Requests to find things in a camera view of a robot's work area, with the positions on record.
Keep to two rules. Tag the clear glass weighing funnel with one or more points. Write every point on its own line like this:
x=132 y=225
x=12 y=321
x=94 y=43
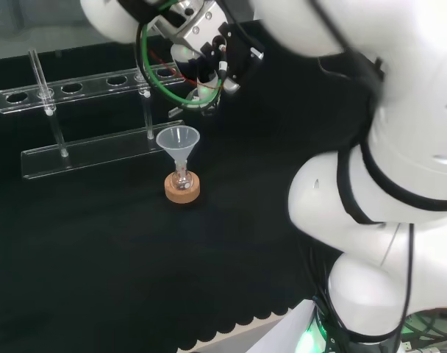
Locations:
x=193 y=98

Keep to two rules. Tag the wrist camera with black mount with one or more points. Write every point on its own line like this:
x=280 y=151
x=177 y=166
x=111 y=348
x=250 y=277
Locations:
x=242 y=55

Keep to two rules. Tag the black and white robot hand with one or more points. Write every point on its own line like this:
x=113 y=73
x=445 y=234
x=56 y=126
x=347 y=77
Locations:
x=209 y=86

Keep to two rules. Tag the clear acrylic funnel stand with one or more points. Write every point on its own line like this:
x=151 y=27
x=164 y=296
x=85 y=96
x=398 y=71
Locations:
x=98 y=150

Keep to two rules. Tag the small round-bottom glass flask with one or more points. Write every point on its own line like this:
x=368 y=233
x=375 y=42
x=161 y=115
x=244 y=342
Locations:
x=181 y=180

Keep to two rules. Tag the clear plastic funnel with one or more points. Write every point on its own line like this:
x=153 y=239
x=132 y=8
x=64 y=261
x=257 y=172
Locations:
x=177 y=141

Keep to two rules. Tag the black cloth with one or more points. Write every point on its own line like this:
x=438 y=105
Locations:
x=98 y=257

